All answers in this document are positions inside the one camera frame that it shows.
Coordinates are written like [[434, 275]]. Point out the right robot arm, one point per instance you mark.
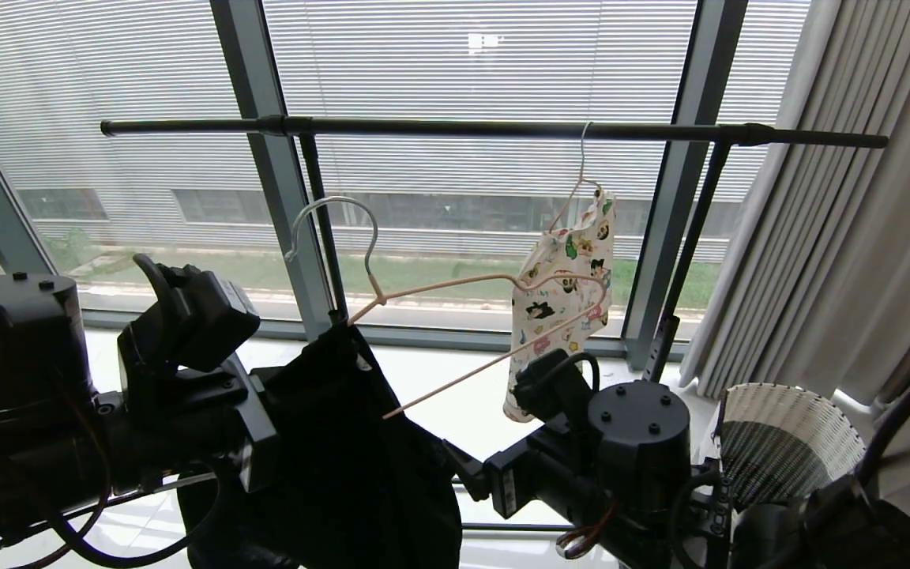
[[637, 442]]

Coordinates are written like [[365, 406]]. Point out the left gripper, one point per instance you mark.
[[253, 442]]

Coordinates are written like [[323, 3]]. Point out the pink clothes hanger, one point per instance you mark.
[[439, 286], [581, 158]]

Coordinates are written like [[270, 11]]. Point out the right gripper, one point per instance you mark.
[[534, 482]]

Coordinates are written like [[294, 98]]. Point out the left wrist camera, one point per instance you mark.
[[202, 316]]

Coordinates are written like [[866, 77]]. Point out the cream printed garment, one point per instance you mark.
[[558, 316]]

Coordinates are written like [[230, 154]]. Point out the black clothes rack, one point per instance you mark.
[[502, 129]]

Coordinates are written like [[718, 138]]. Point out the window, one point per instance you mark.
[[265, 158]]

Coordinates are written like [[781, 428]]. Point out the beige curtain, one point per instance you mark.
[[842, 197]]

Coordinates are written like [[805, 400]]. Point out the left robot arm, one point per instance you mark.
[[13, 356]]

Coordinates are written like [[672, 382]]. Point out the white laundry basket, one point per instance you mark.
[[802, 427]]

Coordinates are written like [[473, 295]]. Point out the black garment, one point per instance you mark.
[[344, 474]]

